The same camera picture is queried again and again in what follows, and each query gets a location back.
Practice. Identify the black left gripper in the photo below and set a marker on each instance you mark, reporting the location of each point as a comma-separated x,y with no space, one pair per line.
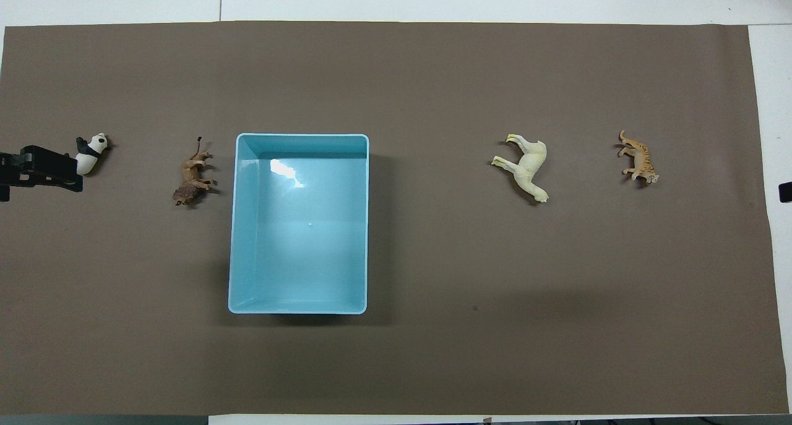
12,167

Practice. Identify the black and white panda toy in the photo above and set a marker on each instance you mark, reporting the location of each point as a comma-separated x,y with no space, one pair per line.
90,154

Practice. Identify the brown lion toy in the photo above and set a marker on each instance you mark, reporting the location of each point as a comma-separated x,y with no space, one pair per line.
190,180

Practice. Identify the orange striped tiger toy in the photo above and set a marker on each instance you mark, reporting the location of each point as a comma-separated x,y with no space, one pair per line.
640,159

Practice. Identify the cream horse toy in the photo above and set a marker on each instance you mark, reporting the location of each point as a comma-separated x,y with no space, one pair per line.
529,165

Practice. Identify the light blue storage box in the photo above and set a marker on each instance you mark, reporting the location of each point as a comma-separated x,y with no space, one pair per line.
300,252

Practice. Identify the brown table mat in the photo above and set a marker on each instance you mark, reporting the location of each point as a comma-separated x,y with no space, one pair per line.
433,363

